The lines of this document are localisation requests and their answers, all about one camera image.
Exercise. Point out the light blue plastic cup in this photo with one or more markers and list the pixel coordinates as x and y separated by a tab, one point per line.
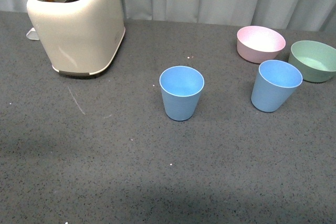
181	88

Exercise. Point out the pink plastic bowl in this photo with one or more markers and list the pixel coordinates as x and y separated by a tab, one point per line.
257	44

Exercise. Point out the white two-slot toaster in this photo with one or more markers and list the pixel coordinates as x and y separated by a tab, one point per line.
80	37

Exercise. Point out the green plastic bowl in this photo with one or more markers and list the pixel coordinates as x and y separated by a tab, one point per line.
315	60

